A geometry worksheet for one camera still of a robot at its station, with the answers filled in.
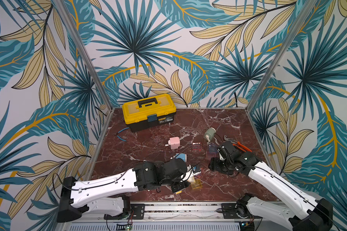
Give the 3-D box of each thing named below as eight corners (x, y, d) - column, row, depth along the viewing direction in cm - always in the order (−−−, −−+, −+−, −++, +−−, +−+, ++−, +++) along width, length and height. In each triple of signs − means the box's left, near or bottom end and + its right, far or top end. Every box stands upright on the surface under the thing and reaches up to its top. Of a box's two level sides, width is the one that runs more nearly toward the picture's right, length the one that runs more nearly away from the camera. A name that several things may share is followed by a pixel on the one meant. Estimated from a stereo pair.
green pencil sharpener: (202, 139, 103) (204, 132, 97) (209, 132, 107) (211, 126, 101) (208, 143, 101) (210, 137, 95) (215, 136, 105) (217, 130, 99)
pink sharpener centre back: (167, 147, 99) (167, 141, 93) (172, 140, 103) (173, 134, 97) (176, 152, 97) (176, 146, 91) (181, 144, 101) (181, 138, 95)
